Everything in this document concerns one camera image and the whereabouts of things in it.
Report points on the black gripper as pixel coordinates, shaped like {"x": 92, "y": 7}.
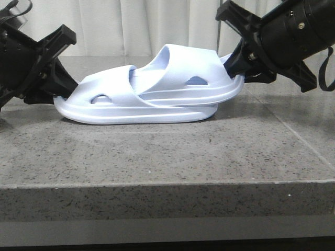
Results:
{"x": 270, "y": 45}
{"x": 31, "y": 70}

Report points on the light blue slipper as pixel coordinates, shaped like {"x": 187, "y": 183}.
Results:
{"x": 107, "y": 97}
{"x": 185, "y": 76}

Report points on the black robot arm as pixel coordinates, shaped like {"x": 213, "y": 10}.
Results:
{"x": 11, "y": 15}
{"x": 320, "y": 15}

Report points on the pale green curtain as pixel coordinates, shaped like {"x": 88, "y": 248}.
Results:
{"x": 132, "y": 28}

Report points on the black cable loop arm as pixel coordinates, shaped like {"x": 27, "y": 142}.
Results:
{"x": 322, "y": 73}

